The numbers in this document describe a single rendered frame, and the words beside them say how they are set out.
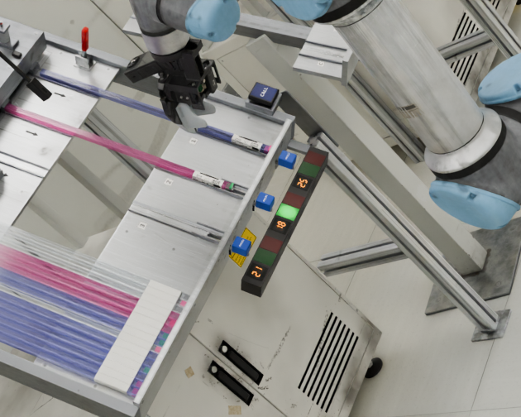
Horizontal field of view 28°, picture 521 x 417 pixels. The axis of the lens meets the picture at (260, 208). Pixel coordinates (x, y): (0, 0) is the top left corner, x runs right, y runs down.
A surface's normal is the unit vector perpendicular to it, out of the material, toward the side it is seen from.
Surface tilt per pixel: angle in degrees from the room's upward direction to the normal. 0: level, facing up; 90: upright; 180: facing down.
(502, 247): 0
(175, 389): 90
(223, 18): 122
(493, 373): 0
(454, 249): 90
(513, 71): 7
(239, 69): 90
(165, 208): 48
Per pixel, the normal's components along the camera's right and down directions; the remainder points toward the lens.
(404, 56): 0.23, 0.47
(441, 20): 0.64, -0.21
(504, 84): -0.58, -0.74
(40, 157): 0.03, -0.58
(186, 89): -0.39, 0.74
